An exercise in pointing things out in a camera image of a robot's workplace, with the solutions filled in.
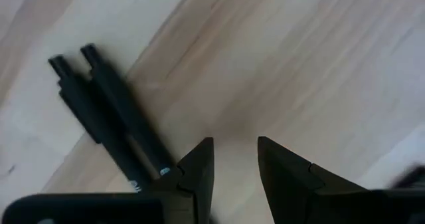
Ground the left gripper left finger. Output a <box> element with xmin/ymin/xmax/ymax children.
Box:
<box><xmin>149</xmin><ymin>136</ymin><xmax>216</xmax><ymax>224</ymax></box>

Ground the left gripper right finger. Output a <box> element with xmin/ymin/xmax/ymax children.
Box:
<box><xmin>257</xmin><ymin>136</ymin><xmax>375</xmax><ymax>224</ymax></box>

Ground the black pen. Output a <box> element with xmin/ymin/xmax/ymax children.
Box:
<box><xmin>47</xmin><ymin>54</ymin><xmax>147</xmax><ymax>193</ymax></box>
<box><xmin>79</xmin><ymin>43</ymin><xmax>175</xmax><ymax>178</ymax></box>

